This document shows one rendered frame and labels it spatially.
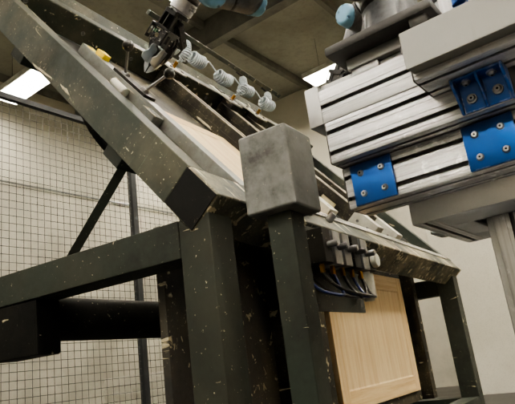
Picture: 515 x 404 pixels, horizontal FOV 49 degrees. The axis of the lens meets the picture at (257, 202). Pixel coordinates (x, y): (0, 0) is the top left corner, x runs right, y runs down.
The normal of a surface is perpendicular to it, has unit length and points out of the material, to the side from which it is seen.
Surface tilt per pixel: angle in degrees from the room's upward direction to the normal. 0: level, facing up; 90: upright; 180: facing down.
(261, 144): 90
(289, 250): 90
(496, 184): 90
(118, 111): 90
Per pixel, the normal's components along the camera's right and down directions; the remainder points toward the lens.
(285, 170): -0.55, -0.18
